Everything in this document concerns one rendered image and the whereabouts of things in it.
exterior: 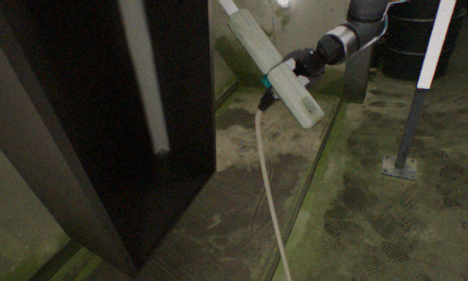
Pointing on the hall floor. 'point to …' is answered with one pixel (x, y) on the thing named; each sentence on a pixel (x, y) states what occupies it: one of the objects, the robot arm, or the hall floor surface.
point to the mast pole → (410, 126)
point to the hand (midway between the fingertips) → (276, 87)
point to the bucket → (376, 51)
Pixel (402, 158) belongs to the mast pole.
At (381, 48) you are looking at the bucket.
